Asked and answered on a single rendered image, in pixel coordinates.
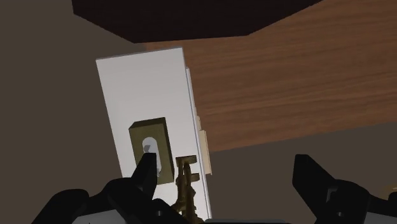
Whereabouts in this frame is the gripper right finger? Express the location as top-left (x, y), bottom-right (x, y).
top-left (292, 153), bottom-right (397, 224)

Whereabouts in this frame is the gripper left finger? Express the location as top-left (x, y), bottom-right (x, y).
top-left (31, 152), bottom-right (191, 224)

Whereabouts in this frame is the olive tissue box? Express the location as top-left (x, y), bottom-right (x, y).
top-left (129, 117), bottom-right (176, 186)

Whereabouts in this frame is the white cabinet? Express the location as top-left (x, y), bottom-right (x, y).
top-left (95, 46), bottom-right (214, 220)

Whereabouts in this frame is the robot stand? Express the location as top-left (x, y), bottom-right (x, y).
top-left (71, 0), bottom-right (324, 44)

